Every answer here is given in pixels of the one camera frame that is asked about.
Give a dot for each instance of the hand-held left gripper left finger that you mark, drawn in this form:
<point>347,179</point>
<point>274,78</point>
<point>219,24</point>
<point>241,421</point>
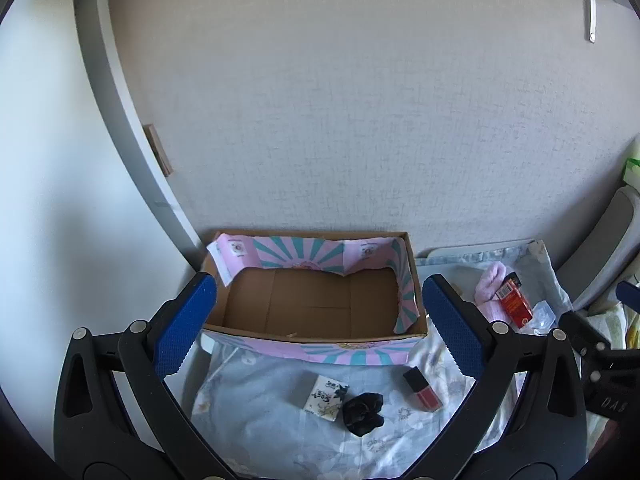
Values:
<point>185,325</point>

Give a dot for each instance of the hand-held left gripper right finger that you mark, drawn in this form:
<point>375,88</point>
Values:
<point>452,325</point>

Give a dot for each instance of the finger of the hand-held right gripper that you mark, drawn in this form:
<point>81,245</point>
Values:
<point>582,332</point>
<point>629,292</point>

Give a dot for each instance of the pink fuzzy sock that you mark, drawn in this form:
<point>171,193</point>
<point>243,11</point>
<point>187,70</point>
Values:
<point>487,290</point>

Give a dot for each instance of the red drink carton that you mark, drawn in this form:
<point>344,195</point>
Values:
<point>515,305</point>

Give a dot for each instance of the red nail polish bottle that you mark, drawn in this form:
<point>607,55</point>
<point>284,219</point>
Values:
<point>425,392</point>

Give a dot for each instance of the small black packet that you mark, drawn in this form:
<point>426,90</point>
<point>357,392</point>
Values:
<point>513,278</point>

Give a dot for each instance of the black hair scrunchie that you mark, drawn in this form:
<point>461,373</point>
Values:
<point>362,412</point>

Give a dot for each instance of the cardboard box with pink flaps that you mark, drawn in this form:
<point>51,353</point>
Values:
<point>310,305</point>

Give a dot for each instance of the white black printed packet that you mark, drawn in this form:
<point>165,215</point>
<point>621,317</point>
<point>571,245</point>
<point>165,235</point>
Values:
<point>325,396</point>

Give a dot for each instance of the yellow green printed cloth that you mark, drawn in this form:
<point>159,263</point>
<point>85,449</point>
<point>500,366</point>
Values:
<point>621,325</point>

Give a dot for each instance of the grey chair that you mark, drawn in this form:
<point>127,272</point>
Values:
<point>605,250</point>

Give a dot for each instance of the pale blue floral cloth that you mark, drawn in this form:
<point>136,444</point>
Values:
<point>270,385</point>

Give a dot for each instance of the green tissue box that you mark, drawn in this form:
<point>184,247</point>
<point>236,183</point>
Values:
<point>633,165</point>

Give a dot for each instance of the small wooden block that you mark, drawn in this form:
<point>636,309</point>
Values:
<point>159,152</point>

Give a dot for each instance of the grey door frame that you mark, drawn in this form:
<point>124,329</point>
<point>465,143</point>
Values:
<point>100,60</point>

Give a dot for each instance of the white wall bracket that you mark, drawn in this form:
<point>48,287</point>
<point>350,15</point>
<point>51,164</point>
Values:
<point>591,10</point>

